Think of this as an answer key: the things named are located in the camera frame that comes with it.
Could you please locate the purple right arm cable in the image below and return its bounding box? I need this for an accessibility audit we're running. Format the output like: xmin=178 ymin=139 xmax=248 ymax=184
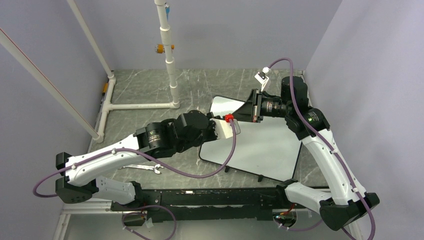
xmin=267 ymin=57 xmax=377 ymax=240

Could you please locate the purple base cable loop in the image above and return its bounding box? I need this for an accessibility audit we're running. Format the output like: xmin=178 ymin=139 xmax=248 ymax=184
xmin=121 ymin=205 xmax=177 ymax=240

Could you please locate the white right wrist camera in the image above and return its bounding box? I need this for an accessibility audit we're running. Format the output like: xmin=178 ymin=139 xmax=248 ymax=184
xmin=254 ymin=66 xmax=271 ymax=92

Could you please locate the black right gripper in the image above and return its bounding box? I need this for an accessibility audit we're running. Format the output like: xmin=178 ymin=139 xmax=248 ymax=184
xmin=231 ymin=88 xmax=292 ymax=123

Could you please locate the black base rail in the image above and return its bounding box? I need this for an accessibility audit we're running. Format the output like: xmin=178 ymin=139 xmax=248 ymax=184
xmin=110 ymin=187 xmax=304 ymax=223

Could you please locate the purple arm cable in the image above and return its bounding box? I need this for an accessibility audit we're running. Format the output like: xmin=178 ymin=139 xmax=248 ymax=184
xmin=267 ymin=57 xmax=377 ymax=240
xmin=32 ymin=119 xmax=238 ymax=199

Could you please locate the orange knob on pipe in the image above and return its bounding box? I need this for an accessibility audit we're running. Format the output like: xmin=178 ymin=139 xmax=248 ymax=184
xmin=154 ymin=44 xmax=166 ymax=54

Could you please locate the silver open-end wrench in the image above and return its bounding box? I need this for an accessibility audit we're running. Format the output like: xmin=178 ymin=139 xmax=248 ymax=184
xmin=119 ymin=164 xmax=164 ymax=175

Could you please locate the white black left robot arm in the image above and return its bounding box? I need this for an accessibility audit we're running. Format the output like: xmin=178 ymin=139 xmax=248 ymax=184
xmin=55 ymin=110 xmax=228 ymax=210

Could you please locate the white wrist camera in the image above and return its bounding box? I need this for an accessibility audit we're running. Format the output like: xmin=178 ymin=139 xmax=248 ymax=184
xmin=254 ymin=66 xmax=271 ymax=92
xmin=211 ymin=114 xmax=241 ymax=140

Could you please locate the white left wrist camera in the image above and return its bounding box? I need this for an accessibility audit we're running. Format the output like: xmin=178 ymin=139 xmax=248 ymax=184
xmin=211 ymin=114 xmax=241 ymax=140

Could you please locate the orange black small tool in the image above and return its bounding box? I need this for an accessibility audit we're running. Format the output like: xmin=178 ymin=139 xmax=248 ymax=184
xmin=102 ymin=83 xmax=109 ymax=95

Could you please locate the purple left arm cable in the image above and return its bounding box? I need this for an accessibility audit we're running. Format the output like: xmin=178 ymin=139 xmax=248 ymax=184
xmin=32 ymin=119 xmax=238 ymax=199

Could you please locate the white pvc pipe frame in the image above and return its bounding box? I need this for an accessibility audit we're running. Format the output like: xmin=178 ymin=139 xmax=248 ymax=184
xmin=0 ymin=0 xmax=180 ymax=143

